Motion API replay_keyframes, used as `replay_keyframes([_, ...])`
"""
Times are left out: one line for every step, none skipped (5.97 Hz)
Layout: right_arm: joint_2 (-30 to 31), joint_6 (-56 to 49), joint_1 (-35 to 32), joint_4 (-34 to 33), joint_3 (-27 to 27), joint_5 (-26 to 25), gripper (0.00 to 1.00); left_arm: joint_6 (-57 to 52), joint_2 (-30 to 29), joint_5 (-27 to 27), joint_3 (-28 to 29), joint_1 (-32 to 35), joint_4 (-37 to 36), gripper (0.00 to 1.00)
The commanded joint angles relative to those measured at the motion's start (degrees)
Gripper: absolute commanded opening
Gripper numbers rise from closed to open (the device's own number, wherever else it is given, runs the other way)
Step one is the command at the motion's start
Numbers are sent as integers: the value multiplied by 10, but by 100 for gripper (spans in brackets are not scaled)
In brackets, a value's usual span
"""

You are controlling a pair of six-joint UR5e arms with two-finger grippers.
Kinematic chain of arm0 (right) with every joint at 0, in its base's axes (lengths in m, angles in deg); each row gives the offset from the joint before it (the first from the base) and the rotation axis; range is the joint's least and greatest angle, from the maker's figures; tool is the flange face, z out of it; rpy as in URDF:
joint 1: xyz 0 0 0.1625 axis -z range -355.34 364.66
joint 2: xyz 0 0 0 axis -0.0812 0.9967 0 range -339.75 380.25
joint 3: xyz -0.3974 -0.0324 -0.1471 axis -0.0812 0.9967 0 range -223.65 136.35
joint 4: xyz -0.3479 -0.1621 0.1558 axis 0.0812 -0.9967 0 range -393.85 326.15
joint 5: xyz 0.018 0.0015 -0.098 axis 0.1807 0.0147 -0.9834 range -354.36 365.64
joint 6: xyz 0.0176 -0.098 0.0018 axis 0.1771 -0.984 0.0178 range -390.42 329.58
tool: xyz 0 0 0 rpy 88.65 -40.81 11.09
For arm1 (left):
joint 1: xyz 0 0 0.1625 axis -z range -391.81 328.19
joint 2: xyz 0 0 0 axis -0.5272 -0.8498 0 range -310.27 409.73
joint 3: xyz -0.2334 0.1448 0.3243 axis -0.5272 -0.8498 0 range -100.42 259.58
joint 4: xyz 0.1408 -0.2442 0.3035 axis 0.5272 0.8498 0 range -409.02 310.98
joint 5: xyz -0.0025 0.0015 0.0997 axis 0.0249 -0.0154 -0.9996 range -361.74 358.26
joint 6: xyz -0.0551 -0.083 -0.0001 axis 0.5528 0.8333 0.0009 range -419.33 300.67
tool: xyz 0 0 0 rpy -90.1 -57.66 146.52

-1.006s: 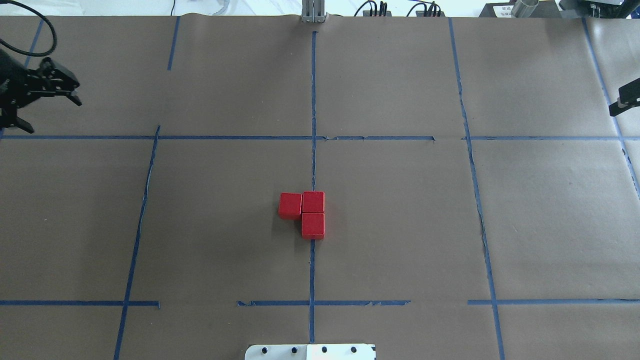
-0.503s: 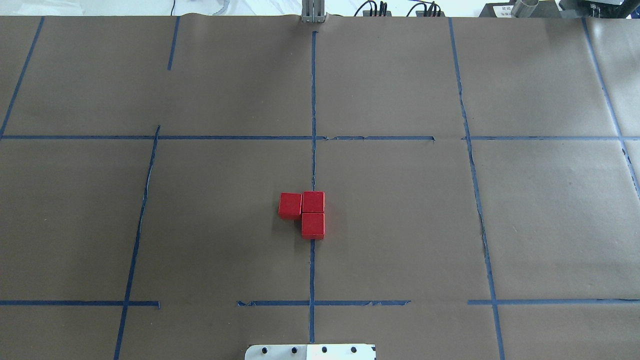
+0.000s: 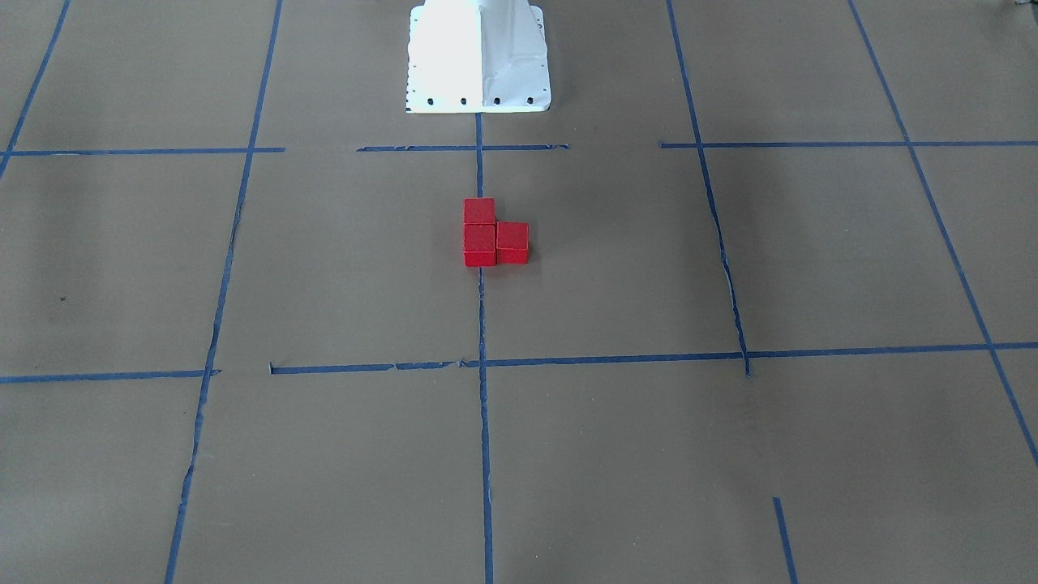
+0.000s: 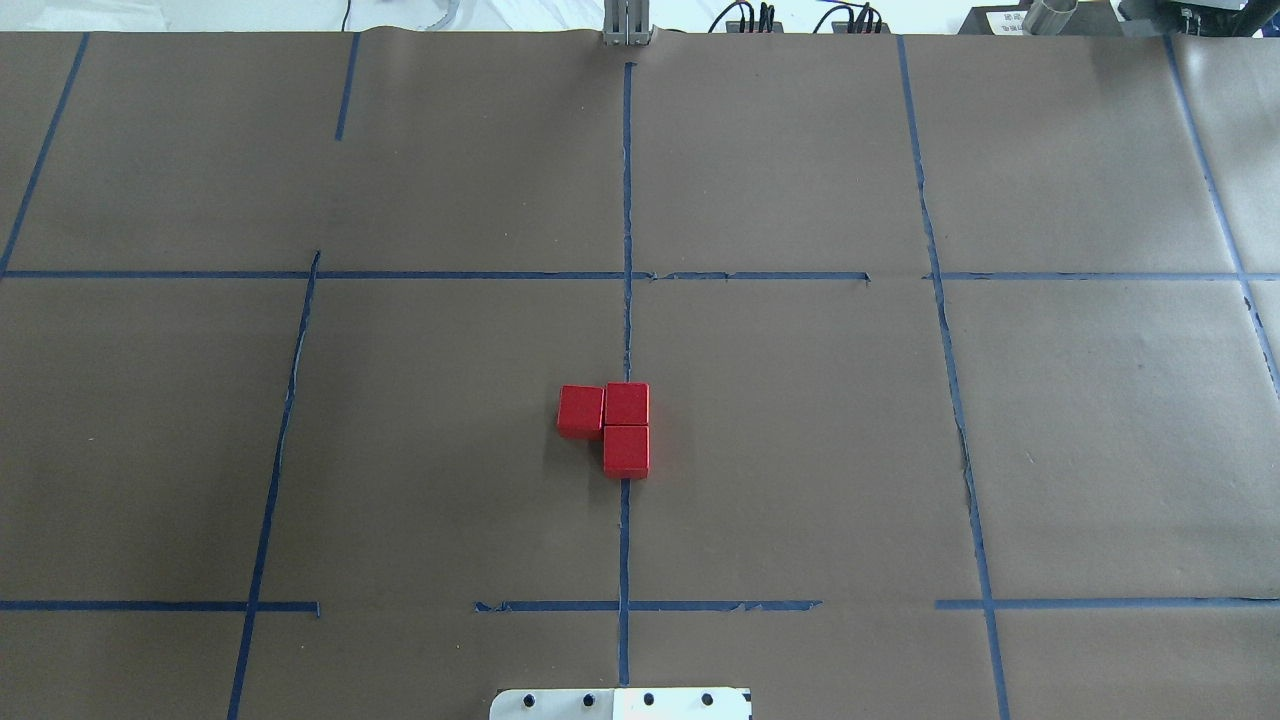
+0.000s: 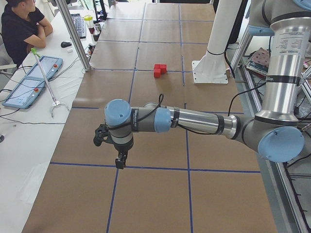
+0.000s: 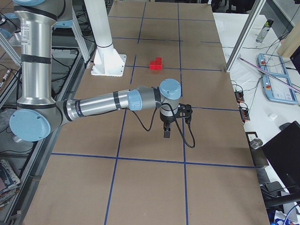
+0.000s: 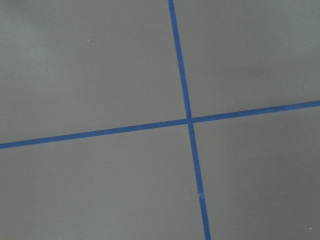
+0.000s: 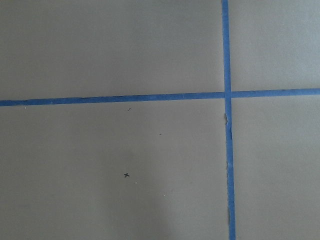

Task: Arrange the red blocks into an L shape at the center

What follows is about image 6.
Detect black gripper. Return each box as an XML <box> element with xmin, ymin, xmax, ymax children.
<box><xmin>160</xmin><ymin>113</ymin><xmax>176</xmax><ymax>138</ymax></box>

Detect red block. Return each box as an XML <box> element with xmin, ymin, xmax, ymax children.
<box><xmin>155</xmin><ymin>61</ymin><xmax>163</xmax><ymax>70</ymax></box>
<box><xmin>156</xmin><ymin>57</ymin><xmax>162</xmax><ymax>65</ymax></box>
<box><xmin>150</xmin><ymin>61</ymin><xmax>156</xmax><ymax>70</ymax></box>

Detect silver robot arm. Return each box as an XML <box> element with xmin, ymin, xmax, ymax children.
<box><xmin>9</xmin><ymin>0</ymin><xmax>181</xmax><ymax>142</ymax></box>

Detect steel cup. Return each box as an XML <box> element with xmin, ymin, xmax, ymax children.
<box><xmin>249</xmin><ymin>138</ymin><xmax>263</xmax><ymax>150</ymax></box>

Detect lower teach pendant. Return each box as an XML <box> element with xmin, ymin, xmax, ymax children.
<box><xmin>262</xmin><ymin>75</ymin><xmax>298</xmax><ymax>105</ymax></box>

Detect teach pendant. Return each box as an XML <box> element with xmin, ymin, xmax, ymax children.
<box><xmin>257</xmin><ymin>53</ymin><xmax>288</xmax><ymax>76</ymax></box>
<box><xmin>262</xmin><ymin>75</ymin><xmax>298</xmax><ymax>105</ymax></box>

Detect black monitor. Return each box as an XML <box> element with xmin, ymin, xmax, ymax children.
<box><xmin>262</xmin><ymin>121</ymin><xmax>300</xmax><ymax>194</ymax></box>

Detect upper teach pendant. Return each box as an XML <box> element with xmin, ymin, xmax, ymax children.
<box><xmin>257</xmin><ymin>53</ymin><xmax>288</xmax><ymax>76</ymax></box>

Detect reacher grabber stick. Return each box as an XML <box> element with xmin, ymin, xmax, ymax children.
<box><xmin>238</xmin><ymin>56</ymin><xmax>300</xmax><ymax>93</ymax></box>

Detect clear spray bottle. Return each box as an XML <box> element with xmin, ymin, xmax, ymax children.
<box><xmin>255</xmin><ymin>18</ymin><xmax>274</xmax><ymax>43</ymax></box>

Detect stack of magazines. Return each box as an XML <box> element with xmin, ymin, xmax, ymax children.
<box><xmin>0</xmin><ymin>158</ymin><xmax>21</xmax><ymax>210</ymax></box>

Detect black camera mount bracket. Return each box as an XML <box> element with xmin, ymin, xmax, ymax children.
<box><xmin>175</xmin><ymin>103</ymin><xmax>193</xmax><ymax>121</ymax></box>

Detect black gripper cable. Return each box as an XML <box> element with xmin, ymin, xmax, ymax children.
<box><xmin>132</xmin><ymin>103</ymin><xmax>196</xmax><ymax>149</ymax></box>

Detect white pedestal column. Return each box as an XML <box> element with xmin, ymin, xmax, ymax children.
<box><xmin>84</xmin><ymin>0</ymin><xmax>127</xmax><ymax>77</ymax></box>

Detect aluminium frame post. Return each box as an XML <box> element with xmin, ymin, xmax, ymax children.
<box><xmin>225</xmin><ymin>0</ymin><xmax>266</xmax><ymax>72</ymax></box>

